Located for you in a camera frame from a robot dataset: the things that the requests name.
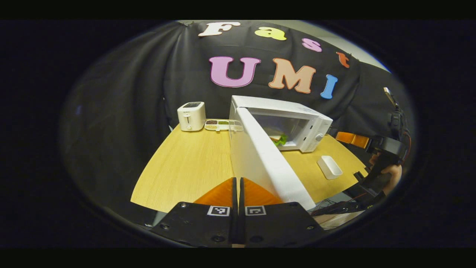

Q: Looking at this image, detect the white microwave oven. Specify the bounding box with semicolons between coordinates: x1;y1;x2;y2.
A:
228;95;334;211

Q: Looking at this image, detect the white toaster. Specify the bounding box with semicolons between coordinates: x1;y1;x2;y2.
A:
177;102;206;131

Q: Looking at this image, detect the clear compartment tray of seeds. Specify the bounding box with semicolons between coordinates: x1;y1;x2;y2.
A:
204;119;244;132

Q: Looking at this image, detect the white rectangular dish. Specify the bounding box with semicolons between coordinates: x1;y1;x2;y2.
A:
317;155;343;180

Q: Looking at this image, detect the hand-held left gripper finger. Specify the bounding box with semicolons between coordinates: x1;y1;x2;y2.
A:
238;177;325;247
151;177;238;247

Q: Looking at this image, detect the black backdrop cloth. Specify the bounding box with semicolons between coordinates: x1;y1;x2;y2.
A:
59;20;415;209

